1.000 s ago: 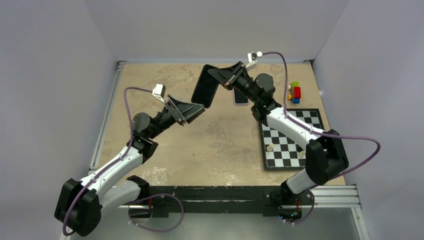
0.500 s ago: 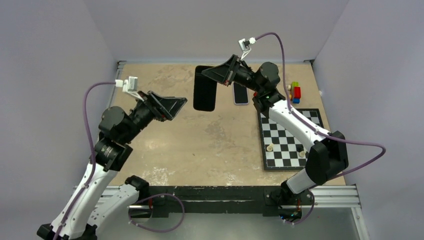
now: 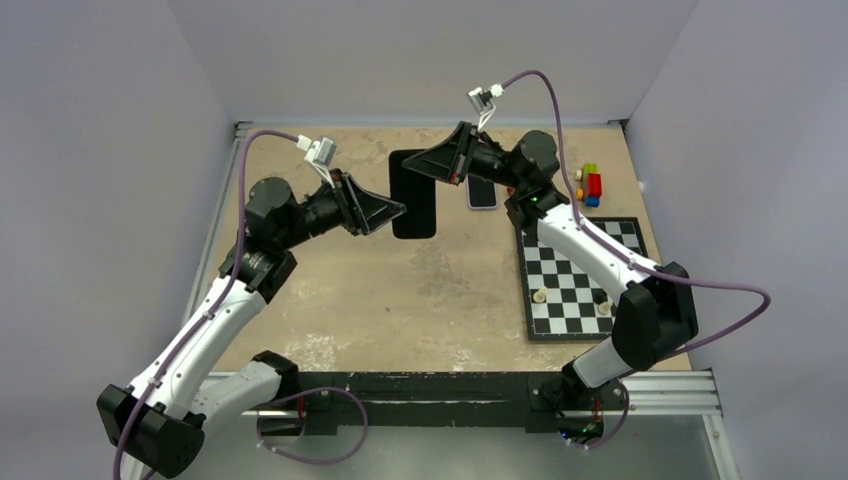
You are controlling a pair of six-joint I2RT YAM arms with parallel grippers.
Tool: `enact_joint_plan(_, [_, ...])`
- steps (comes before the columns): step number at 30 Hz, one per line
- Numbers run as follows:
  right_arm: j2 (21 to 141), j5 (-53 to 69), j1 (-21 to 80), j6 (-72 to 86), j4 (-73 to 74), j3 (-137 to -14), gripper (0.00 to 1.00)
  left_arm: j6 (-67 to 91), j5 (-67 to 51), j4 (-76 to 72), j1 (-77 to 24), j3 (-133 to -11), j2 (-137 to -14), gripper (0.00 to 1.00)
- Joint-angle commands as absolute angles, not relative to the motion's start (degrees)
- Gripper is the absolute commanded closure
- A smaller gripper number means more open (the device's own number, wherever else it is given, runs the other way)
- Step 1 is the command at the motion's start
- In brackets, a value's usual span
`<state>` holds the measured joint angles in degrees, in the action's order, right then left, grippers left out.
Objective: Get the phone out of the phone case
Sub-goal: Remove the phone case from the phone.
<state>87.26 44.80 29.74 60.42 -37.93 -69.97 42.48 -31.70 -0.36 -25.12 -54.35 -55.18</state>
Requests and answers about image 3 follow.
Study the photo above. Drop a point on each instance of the colourful toy brick car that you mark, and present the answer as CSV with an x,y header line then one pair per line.
x,y
590,188

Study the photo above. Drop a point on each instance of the black white chessboard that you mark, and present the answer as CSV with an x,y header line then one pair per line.
x,y
569,313

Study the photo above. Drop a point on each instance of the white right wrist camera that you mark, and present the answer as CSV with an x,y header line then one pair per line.
x,y
482,101

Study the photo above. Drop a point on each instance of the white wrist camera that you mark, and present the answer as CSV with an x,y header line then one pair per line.
x,y
318,154
482,101

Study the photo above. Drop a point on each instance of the phone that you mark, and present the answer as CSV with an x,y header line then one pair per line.
x,y
481,194

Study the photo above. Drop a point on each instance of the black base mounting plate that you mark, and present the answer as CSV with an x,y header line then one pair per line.
x,y
531,401

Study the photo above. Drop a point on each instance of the white chess piece left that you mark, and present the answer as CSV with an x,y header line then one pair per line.
x,y
540,295

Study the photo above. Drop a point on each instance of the black chess piece middle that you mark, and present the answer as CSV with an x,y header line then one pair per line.
x,y
599,297

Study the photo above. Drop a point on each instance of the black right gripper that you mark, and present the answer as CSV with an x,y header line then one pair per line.
x,y
444,160

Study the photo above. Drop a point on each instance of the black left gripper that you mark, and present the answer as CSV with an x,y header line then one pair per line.
x,y
360,211

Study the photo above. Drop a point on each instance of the black phone case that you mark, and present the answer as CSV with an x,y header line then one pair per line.
x,y
417,193

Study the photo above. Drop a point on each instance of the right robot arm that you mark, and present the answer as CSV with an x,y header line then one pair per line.
x,y
655,307

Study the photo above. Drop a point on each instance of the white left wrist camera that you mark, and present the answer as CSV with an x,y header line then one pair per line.
x,y
318,154

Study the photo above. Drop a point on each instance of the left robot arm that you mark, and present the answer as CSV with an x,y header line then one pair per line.
x,y
159,422

